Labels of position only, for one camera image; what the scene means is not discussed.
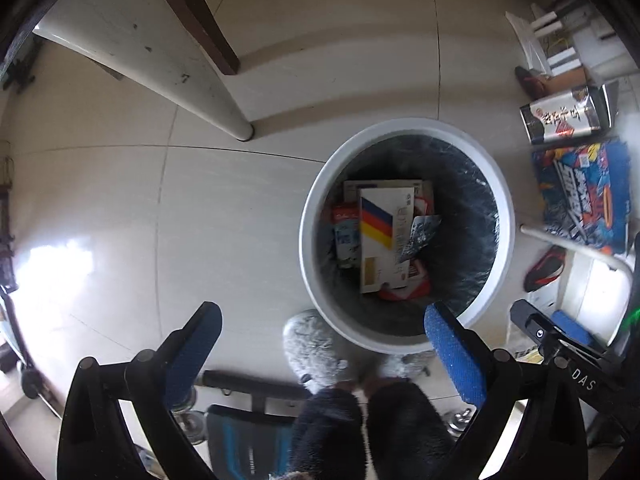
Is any red snack wrapper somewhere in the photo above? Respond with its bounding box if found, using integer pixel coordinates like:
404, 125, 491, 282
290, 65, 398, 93
377, 260, 433, 302

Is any black office chair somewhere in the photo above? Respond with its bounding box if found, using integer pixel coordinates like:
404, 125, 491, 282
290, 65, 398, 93
202, 370, 313, 480

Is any dark wooden chair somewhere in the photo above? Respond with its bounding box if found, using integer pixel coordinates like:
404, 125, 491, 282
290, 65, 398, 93
140, 0, 241, 76

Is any dark shoe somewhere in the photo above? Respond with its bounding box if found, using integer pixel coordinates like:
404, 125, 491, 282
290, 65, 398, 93
515, 66, 551, 101

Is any red black shoe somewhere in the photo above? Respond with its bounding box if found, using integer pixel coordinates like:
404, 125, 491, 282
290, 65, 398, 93
523, 245, 568, 293

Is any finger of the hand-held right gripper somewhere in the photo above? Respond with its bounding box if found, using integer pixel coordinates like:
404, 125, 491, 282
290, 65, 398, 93
510, 299, 559, 349
551, 309, 609, 354

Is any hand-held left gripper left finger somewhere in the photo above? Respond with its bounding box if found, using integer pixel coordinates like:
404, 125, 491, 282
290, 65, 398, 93
56, 301, 223, 480

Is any white table leg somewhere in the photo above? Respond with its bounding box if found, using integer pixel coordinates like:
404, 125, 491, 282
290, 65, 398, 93
33, 0, 253, 141

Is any silver blister pack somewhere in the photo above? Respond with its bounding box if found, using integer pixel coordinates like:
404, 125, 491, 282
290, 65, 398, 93
397, 214, 442, 263

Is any dark wheeled frame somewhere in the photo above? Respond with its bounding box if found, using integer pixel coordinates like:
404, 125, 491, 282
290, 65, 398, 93
0, 280, 61, 413

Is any person's leg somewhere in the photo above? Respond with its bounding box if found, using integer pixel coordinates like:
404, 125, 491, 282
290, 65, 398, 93
287, 387, 368, 480
365, 380, 456, 480

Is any grey fluffy slipper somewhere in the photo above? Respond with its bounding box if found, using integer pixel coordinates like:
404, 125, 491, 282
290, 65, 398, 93
282, 310, 361, 396
377, 352, 436, 378

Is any white plastic sheet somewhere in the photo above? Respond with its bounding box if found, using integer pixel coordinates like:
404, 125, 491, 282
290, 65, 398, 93
505, 10, 551, 78

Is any person's right leg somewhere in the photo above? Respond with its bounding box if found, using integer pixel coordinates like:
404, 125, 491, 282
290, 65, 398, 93
365, 380, 456, 480

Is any grey fluffy right slipper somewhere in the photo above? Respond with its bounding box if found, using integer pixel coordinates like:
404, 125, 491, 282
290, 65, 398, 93
377, 352, 436, 378

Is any grey fluffy left slipper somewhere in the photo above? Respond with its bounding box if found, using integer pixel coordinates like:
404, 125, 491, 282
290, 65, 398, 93
282, 310, 361, 396

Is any white round trash bin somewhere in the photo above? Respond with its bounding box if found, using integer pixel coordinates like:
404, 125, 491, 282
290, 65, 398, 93
299, 119, 516, 353

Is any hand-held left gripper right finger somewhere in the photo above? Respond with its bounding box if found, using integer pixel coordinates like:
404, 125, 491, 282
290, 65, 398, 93
423, 301, 590, 480

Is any blue printed box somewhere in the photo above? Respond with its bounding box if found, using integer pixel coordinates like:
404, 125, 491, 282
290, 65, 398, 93
531, 137, 632, 256

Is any black bin liner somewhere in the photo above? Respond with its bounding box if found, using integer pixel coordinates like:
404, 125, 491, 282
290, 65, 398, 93
314, 135, 501, 338

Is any person's left leg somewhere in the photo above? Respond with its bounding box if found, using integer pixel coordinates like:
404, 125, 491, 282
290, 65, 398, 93
287, 387, 368, 480

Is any white metal tube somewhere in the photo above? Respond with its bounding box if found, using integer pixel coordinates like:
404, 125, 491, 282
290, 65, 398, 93
519, 224, 633, 273

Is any green white medicine box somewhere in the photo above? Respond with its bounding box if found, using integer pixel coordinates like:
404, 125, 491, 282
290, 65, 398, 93
343, 179, 435, 203

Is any small blue white milk carton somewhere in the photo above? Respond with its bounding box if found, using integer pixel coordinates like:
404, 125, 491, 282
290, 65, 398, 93
331, 204, 363, 269

